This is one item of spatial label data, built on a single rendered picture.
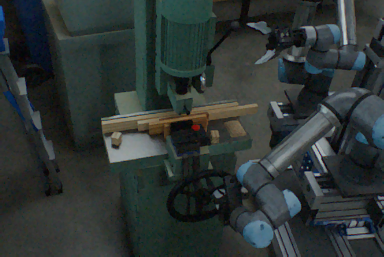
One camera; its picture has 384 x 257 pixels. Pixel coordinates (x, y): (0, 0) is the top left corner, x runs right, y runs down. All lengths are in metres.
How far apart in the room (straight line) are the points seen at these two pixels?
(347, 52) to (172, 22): 0.70
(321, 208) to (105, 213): 1.31
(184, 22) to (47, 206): 1.64
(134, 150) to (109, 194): 1.06
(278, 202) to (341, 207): 0.69
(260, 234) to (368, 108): 0.48
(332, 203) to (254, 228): 0.72
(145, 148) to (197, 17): 0.57
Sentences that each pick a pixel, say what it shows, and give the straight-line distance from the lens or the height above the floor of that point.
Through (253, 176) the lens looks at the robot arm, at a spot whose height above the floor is 1.12.
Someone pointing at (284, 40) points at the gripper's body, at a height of 1.35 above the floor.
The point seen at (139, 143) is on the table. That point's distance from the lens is 1.70.
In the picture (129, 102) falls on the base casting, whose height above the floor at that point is 0.80.
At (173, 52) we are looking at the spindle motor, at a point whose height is 1.30.
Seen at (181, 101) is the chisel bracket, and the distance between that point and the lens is 1.66.
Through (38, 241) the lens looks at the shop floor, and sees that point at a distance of 2.57.
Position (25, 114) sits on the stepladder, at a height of 0.64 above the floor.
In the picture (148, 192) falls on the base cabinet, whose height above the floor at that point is 0.69.
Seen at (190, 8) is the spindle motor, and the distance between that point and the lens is 1.41.
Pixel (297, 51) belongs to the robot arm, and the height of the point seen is 1.11.
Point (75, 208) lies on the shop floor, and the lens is 2.67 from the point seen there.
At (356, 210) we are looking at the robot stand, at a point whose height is 0.65.
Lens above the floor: 2.07
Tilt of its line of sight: 40 degrees down
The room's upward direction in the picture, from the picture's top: 5 degrees clockwise
